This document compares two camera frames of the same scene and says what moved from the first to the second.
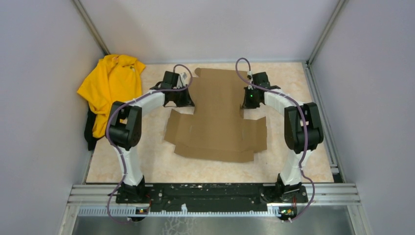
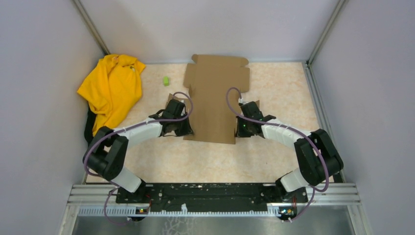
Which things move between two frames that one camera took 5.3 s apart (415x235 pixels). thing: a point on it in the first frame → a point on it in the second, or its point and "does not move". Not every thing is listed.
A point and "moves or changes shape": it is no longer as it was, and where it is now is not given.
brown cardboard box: x=218 y=129 moves or changes shape
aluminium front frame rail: x=324 y=194 does not move
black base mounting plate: x=245 y=197 does not move
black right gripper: x=246 y=105 → x=240 y=133
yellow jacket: x=115 y=79 does not move
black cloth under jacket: x=88 y=131 does not move
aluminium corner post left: x=87 y=20 does not move
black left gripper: x=187 y=102 → x=187 y=130
